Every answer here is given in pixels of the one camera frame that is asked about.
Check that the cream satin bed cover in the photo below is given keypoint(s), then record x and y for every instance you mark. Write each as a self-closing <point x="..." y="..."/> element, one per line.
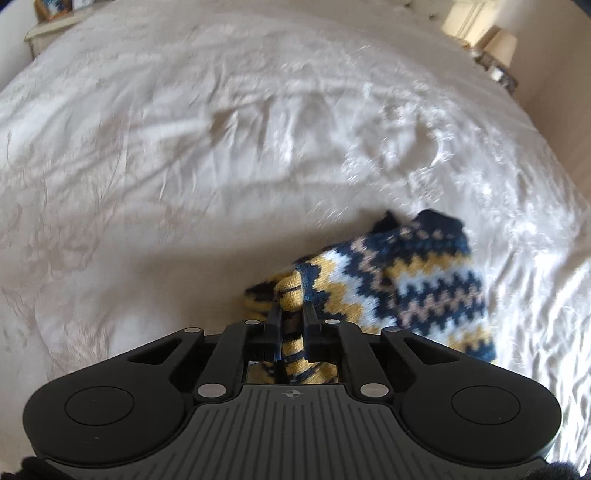
<point x="207" y="161"/>

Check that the beige table lamp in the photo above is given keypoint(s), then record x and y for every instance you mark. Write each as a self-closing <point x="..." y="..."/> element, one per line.
<point x="501" y="46"/>

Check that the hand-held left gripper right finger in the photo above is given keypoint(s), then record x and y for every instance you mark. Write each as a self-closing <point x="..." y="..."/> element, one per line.
<point x="308" y="330"/>

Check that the cream bedside table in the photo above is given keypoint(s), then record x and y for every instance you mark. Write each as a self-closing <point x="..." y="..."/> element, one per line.
<point x="40" y="37"/>

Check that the dark cloth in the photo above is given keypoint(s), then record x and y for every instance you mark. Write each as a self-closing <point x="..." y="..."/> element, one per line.
<point x="39" y="468"/>
<point x="551" y="471"/>

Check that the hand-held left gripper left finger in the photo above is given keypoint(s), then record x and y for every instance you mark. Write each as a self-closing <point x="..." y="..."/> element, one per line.
<point x="276" y="330"/>

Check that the zigzag knitted sock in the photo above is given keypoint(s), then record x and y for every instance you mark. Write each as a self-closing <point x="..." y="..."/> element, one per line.
<point x="415" y="286"/>

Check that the framed picture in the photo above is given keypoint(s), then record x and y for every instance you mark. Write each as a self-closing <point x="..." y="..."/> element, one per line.
<point x="53" y="7"/>

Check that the cream cabinet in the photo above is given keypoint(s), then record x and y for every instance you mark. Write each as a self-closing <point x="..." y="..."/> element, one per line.
<point x="468" y="21"/>

